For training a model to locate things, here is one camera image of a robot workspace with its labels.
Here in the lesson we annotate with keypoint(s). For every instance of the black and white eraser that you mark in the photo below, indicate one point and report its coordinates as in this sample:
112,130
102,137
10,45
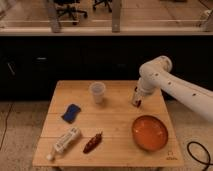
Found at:
137,97

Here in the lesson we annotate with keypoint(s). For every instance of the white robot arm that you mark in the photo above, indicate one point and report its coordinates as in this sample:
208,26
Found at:
156,74

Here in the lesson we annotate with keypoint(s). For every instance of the clear plastic cup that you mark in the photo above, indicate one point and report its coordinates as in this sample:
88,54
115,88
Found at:
97,89

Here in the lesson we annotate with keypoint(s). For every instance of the blue sponge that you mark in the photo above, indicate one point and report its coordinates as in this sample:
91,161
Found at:
71,113

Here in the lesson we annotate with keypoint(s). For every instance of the brown dried chili pepper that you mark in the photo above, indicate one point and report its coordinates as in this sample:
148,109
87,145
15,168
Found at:
92,143

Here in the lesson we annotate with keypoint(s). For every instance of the white tube bottle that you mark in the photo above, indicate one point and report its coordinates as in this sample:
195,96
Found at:
63,142

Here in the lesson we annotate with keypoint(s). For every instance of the orange bowl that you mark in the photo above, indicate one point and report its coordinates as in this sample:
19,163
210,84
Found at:
149,133

